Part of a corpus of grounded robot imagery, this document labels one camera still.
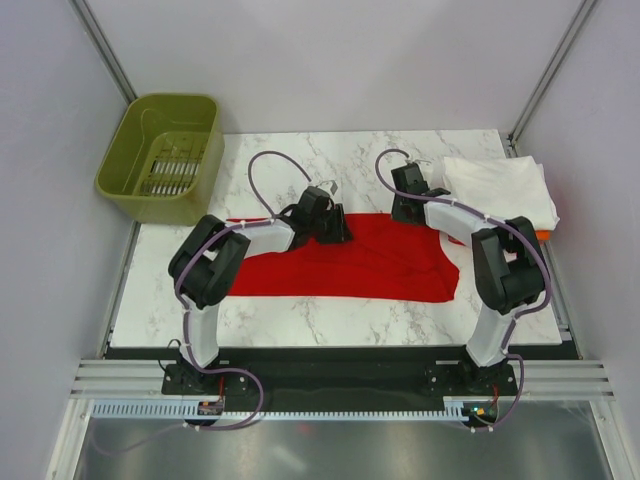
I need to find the red t-shirt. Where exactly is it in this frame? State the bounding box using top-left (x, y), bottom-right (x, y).
top-left (230, 213), bottom-right (459, 303)

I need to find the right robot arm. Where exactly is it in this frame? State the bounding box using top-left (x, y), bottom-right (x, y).
top-left (391, 163), bottom-right (550, 394)

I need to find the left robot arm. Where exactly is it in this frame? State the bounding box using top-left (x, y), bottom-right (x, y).
top-left (168, 186), bottom-right (353, 393)

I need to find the folded white t-shirt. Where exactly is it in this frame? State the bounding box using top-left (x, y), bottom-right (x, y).
top-left (432, 156), bottom-right (559, 231)

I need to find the olive green plastic basket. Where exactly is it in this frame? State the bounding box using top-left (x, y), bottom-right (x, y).
top-left (95, 93), bottom-right (225, 226)

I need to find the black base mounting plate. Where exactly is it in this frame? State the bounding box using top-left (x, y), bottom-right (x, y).
top-left (104, 344), bottom-right (584, 414)

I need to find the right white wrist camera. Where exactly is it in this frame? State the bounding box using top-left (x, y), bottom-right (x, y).
top-left (406, 158), bottom-right (434, 170)

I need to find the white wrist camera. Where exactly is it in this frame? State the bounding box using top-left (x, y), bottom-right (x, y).
top-left (406, 158), bottom-right (434, 170)
top-left (318, 180), bottom-right (339, 196)

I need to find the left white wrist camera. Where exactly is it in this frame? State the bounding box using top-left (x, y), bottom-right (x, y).
top-left (318, 180), bottom-right (339, 196)

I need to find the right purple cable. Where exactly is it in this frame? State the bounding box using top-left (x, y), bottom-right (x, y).
top-left (374, 148), bottom-right (554, 434)

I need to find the right aluminium frame post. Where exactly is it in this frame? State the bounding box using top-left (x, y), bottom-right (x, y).
top-left (500, 0), bottom-right (600, 157)

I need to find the aluminium frame post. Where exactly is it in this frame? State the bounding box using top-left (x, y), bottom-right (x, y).
top-left (500, 0), bottom-right (600, 157)
top-left (69, 0), bottom-right (137, 104)

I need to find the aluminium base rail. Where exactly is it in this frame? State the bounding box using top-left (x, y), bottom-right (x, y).
top-left (71, 360), bottom-right (165, 399)

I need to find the white slotted cable duct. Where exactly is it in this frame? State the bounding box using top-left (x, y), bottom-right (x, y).
top-left (91, 399), bottom-right (469, 422)

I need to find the left aluminium frame post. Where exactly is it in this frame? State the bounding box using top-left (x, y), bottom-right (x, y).
top-left (69, 0), bottom-right (137, 104)

